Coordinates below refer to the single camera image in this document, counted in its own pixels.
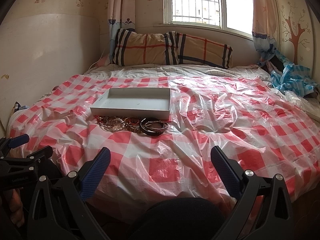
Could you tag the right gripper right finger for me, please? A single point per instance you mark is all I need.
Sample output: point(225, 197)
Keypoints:
point(263, 208)

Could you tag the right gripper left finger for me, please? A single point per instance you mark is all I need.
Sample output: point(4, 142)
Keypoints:
point(80, 186)

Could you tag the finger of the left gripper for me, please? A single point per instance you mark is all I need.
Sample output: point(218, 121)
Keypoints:
point(9, 143)
point(11, 167)

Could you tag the large silver bangle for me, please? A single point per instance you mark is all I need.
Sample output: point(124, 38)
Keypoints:
point(156, 126)

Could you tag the red white checkered plastic sheet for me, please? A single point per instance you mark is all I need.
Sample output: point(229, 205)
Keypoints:
point(250, 123)

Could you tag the white shallow cardboard tray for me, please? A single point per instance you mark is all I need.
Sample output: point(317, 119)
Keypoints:
point(143, 102)

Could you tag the left plaid pillow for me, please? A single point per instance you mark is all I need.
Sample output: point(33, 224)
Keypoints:
point(133, 49)

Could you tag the plaid pillow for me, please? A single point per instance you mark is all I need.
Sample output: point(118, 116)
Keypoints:
point(133, 49)
point(201, 51)

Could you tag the blue checkered plastic sheet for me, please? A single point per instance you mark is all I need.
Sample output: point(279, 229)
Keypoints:
point(286, 75)

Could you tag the right plaid pillow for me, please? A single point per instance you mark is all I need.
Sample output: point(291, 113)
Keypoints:
point(201, 51)

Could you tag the left pink curtain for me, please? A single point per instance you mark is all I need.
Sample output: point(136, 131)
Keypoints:
point(121, 14)

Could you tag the pink curtain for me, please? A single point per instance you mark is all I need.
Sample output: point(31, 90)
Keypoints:
point(121, 14)
point(265, 30)

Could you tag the right pink curtain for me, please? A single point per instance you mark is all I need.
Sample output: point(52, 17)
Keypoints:
point(265, 30)

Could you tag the white wall panel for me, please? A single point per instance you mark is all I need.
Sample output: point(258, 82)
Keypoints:
point(39, 52)

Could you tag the tree wall sticker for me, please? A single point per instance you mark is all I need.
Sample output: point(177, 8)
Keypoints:
point(296, 29)

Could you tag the window with white frame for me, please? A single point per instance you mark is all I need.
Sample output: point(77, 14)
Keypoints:
point(228, 15)

